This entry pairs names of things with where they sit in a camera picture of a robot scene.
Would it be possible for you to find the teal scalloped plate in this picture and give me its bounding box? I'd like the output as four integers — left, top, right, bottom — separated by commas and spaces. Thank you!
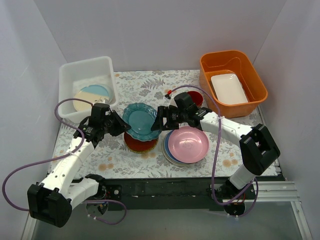
122, 102, 161, 142

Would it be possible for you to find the cream blue leaf plate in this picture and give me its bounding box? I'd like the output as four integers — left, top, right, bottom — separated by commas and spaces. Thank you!
74, 84, 109, 105

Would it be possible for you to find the white deep round plate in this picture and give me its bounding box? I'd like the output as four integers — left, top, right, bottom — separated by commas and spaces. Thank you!
107, 86, 116, 105

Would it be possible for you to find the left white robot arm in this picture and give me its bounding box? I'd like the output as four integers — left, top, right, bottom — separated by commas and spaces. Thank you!
27, 103, 131, 228

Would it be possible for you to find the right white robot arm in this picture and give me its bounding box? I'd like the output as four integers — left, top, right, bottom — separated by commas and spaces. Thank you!
151, 92, 281, 200

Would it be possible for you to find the white translucent plastic bin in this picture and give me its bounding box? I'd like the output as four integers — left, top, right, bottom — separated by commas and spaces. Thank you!
58, 56, 119, 124

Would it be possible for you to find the orange plastic bin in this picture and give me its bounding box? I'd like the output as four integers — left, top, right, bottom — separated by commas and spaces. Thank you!
199, 50, 268, 119

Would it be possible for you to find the red black cup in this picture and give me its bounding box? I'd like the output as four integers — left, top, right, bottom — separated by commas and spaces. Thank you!
187, 91, 204, 108

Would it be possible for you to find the red gold rimmed plate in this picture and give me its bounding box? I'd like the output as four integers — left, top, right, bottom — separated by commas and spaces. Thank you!
124, 132, 158, 154

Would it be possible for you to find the pink round plate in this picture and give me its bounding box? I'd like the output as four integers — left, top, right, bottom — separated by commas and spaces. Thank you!
167, 126, 210, 164

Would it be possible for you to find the white rectangular plate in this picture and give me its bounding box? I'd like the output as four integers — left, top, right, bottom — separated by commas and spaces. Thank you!
210, 73, 248, 105

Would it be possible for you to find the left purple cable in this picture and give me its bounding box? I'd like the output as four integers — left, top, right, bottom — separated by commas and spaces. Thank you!
1, 98, 128, 225

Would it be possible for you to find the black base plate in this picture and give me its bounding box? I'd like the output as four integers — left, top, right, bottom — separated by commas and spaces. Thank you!
44, 174, 286, 211

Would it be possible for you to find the aluminium rail frame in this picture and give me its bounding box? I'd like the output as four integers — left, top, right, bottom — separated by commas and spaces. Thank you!
22, 177, 312, 240

